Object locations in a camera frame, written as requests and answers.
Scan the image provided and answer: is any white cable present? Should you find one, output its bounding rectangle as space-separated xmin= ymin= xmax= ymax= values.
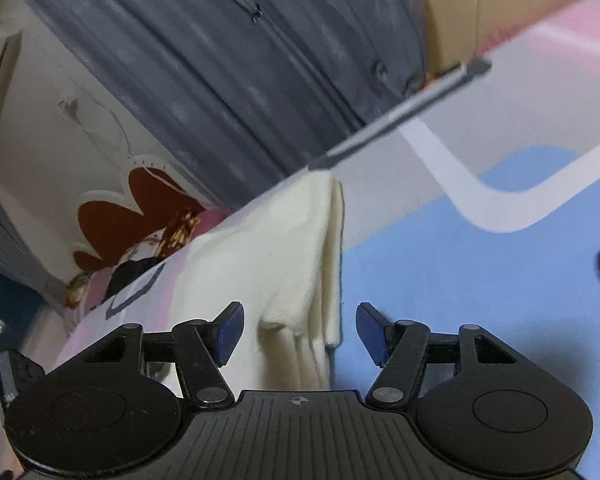
xmin=60 ymin=91 xmax=183 ymax=192

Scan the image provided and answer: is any cream curved headboard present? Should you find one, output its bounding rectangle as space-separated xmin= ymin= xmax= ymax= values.
xmin=419 ymin=0 xmax=600 ymax=82

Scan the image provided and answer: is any cream knit garment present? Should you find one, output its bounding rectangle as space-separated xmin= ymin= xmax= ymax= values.
xmin=167 ymin=172 xmax=346 ymax=396

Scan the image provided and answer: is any grey-blue patterned curtain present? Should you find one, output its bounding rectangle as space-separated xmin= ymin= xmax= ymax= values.
xmin=10 ymin=0 xmax=429 ymax=212

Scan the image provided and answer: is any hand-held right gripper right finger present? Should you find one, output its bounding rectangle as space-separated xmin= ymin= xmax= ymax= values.
xmin=355 ymin=302 xmax=518 ymax=409

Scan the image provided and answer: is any floral patterned pillow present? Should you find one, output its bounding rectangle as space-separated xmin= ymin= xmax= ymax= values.
xmin=64 ymin=209 xmax=227 ymax=312

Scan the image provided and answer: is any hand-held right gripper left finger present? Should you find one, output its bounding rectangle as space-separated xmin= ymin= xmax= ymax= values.
xmin=82 ymin=301 xmax=246 ymax=406

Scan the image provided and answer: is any pink blue patterned bedsheet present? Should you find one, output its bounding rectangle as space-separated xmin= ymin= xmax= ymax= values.
xmin=55 ymin=0 xmax=600 ymax=480

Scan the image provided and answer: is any red and white headboard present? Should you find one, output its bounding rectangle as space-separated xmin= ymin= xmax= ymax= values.
xmin=71 ymin=154 xmax=227 ymax=281

